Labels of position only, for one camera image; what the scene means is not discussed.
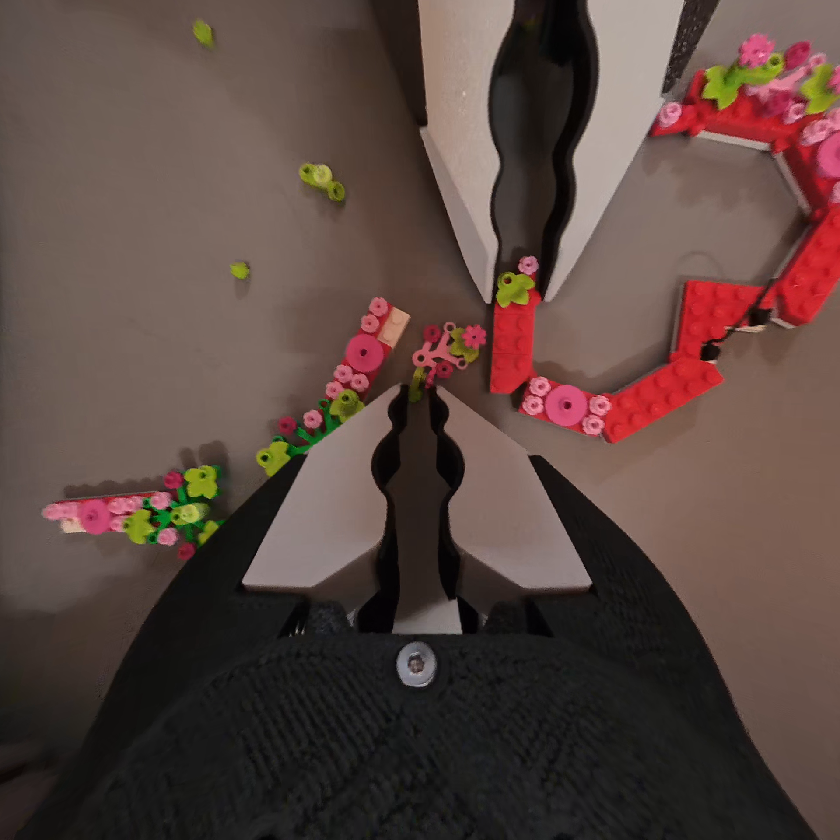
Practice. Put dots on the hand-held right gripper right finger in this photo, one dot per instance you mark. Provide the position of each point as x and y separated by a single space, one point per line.
518 518

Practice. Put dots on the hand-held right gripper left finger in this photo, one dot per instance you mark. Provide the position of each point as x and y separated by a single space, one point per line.
315 518

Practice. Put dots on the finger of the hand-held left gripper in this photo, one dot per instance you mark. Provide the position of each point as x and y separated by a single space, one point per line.
623 118
456 118

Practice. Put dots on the pink lego flower sprig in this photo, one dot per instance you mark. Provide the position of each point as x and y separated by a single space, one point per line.
436 351

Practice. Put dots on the lime double lego piece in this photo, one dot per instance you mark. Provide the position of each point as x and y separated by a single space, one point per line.
318 175

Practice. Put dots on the red lego strip tan end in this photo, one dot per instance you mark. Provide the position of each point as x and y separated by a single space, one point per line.
364 352

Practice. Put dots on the red lego strip lime leaves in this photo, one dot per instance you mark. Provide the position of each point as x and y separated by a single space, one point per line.
95 516

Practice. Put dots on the lime small lego stud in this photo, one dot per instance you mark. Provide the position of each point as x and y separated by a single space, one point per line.
203 33
239 270

